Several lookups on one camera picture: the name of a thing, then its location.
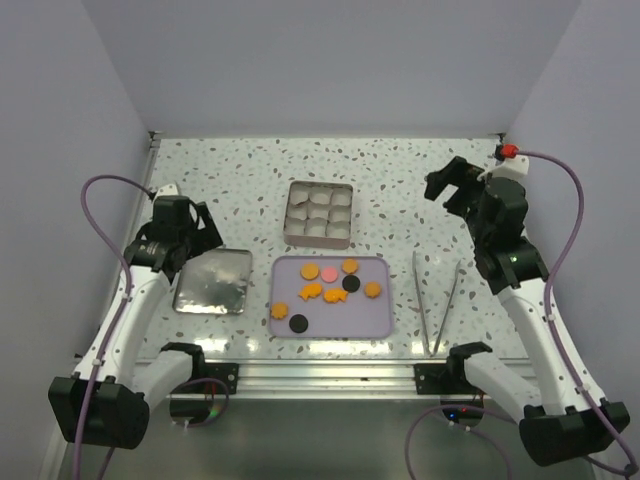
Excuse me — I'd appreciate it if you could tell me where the round orange cookie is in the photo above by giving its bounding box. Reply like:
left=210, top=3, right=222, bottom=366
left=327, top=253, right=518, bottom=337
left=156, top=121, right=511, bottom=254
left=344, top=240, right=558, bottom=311
left=300, top=263, right=320, bottom=281

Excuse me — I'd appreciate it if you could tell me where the orange flower cookie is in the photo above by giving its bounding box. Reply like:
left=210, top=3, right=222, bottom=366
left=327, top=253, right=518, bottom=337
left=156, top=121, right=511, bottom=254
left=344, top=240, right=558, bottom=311
left=364, top=282, right=382, bottom=299
left=270, top=302, right=289, bottom=320
left=341, top=258, right=359, bottom=275

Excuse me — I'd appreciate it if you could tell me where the orange fish cookie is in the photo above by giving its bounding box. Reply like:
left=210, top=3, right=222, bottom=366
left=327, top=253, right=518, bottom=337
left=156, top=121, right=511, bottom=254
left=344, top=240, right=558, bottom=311
left=298, top=283, right=323, bottom=301
left=323, top=288, right=349, bottom=304

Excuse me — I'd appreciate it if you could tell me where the black sandwich cookie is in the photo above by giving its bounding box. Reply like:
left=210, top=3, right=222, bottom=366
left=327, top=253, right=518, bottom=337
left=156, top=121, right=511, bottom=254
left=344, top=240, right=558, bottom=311
left=288, top=314, right=309, bottom=334
left=342, top=274, right=361, bottom=293

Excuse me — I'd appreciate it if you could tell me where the pink round cookie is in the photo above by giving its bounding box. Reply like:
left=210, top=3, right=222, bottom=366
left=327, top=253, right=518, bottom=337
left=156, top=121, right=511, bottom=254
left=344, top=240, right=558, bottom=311
left=321, top=266, right=339, bottom=283

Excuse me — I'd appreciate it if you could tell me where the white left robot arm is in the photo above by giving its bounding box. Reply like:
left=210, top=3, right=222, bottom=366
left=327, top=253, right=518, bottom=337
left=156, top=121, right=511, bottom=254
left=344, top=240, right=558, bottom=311
left=48, top=195, right=223, bottom=449

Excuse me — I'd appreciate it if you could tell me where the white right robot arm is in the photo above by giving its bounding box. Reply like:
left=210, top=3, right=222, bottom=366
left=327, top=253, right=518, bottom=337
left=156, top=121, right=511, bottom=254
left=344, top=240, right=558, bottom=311
left=424, top=157, right=630, bottom=466

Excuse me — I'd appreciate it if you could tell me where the silver tin lid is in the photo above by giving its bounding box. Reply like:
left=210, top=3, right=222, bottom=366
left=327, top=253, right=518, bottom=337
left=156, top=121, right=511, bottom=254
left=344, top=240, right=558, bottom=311
left=172, top=249, right=253, bottom=316

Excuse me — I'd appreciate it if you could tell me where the pink cookie tin box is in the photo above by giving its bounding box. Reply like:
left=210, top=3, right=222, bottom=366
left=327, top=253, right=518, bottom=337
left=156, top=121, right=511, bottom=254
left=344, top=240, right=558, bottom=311
left=282, top=180, right=354, bottom=250

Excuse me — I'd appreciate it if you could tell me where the lilac plastic tray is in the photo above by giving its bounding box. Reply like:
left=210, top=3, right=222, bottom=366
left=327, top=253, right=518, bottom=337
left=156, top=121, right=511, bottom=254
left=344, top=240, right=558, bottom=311
left=269, top=255, right=394, bottom=340

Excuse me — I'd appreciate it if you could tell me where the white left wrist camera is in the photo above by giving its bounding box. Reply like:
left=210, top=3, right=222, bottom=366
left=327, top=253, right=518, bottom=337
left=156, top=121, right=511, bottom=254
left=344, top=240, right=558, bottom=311
left=152, top=182, right=181, bottom=201

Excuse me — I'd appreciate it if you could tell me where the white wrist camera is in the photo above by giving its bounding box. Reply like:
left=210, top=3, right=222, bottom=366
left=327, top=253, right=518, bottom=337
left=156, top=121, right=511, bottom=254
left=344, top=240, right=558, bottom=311
left=477, top=144, right=530, bottom=182
left=152, top=182, right=181, bottom=201

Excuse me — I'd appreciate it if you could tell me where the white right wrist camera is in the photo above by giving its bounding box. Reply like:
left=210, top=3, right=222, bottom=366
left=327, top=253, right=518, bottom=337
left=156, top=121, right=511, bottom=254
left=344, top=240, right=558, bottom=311
left=477, top=144, right=530, bottom=182

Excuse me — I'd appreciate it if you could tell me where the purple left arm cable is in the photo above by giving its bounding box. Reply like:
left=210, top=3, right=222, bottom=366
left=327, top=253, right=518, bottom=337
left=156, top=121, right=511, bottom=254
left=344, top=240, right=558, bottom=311
left=59, top=174, right=154, bottom=480

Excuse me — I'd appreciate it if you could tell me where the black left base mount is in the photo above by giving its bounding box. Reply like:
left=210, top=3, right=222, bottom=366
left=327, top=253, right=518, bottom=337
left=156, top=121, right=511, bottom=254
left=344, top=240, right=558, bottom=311
left=191, top=363, right=239, bottom=396

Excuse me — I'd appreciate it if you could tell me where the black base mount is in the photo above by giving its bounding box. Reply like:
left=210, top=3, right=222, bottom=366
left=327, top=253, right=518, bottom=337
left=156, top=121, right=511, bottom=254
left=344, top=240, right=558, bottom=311
left=191, top=363, right=239, bottom=396
left=413, top=363, right=475, bottom=396

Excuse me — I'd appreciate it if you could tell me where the aluminium front rail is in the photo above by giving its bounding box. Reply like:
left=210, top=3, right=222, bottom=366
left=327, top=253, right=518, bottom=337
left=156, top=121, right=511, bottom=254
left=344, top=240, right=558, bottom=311
left=74, top=357, right=584, bottom=401

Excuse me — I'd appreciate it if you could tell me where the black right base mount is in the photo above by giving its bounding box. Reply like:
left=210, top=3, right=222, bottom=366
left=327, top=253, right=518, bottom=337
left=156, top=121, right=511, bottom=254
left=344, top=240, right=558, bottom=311
left=413, top=363, right=475, bottom=396

